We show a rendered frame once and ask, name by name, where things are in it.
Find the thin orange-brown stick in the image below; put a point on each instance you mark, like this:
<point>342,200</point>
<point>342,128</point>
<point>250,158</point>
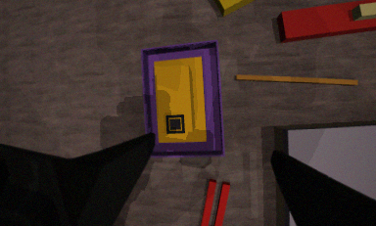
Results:
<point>294,79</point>

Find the purple rectangular tray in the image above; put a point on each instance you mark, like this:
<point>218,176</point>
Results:
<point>214,147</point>

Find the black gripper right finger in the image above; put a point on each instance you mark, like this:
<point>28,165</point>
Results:
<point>314,199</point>

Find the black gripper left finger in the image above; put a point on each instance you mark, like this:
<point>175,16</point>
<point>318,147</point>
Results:
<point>89,190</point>

